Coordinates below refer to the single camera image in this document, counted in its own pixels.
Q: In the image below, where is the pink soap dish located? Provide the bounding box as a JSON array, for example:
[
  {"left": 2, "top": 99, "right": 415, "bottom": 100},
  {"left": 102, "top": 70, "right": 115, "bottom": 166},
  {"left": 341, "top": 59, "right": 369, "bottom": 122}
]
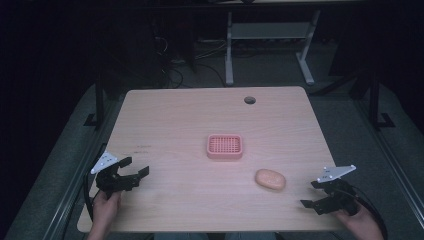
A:
[{"left": 206, "top": 133, "right": 244, "bottom": 160}]

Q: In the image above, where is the white metal desk frame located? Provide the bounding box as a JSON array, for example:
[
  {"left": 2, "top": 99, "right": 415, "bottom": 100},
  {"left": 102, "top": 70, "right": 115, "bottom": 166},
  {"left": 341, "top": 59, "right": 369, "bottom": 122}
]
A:
[{"left": 224, "top": 9, "right": 322, "bottom": 87}]

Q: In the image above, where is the person's right hand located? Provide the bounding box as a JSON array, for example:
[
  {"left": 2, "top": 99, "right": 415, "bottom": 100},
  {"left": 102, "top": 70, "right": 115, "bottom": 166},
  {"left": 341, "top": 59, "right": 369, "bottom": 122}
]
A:
[{"left": 335, "top": 203, "right": 382, "bottom": 235}]

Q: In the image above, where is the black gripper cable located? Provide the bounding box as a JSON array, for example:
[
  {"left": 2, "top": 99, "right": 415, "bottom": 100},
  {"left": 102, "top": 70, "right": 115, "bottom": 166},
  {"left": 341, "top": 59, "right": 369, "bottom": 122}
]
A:
[
  {"left": 82, "top": 143, "right": 108, "bottom": 223},
  {"left": 343, "top": 185, "right": 390, "bottom": 240}
]

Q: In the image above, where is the aluminium floor rail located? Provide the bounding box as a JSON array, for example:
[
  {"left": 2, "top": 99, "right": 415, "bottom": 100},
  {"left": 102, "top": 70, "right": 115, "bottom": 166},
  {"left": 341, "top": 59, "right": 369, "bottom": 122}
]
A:
[
  {"left": 42, "top": 99, "right": 118, "bottom": 240},
  {"left": 353, "top": 99, "right": 424, "bottom": 216}
]

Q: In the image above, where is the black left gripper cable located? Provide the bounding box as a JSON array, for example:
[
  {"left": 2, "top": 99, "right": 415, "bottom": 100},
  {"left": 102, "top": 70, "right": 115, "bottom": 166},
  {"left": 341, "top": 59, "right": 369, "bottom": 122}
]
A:
[{"left": 82, "top": 143, "right": 108, "bottom": 223}]

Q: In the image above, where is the black floor cable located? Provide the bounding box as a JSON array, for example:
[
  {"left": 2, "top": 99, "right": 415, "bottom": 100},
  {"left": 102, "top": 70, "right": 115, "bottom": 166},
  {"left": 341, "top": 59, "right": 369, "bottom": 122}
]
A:
[
  {"left": 161, "top": 65, "right": 185, "bottom": 90},
  {"left": 194, "top": 62, "right": 228, "bottom": 88}
]

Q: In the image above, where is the black metal stand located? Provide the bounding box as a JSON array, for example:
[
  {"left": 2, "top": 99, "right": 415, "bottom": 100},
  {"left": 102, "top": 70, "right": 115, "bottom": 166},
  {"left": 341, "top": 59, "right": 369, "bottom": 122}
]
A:
[
  {"left": 367, "top": 70, "right": 396, "bottom": 131},
  {"left": 83, "top": 73, "right": 111, "bottom": 131}
]

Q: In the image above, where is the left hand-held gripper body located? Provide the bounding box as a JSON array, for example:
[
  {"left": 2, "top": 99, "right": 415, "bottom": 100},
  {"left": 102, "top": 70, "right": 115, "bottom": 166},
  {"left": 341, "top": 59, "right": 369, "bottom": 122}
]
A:
[{"left": 90, "top": 152, "right": 141, "bottom": 201}]

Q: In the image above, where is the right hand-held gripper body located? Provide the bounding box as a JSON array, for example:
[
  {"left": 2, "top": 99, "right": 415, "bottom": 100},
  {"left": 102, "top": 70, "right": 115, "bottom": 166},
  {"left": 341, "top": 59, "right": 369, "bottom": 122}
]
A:
[{"left": 311, "top": 164, "right": 362, "bottom": 216}]

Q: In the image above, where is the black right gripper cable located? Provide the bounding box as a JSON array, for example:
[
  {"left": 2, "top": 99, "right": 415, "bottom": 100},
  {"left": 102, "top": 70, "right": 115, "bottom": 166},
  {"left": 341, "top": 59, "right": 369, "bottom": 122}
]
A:
[{"left": 343, "top": 185, "right": 390, "bottom": 240}]

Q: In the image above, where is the person's left hand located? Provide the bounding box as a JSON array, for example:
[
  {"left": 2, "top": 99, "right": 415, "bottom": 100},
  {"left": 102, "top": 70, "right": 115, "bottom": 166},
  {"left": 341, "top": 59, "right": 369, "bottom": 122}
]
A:
[{"left": 91, "top": 189, "right": 123, "bottom": 232}]

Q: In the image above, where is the peach soap bar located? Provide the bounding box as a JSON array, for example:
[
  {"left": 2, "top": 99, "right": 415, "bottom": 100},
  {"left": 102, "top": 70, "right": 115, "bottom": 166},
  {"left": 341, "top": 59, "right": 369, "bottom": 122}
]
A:
[{"left": 254, "top": 168, "right": 287, "bottom": 191}]

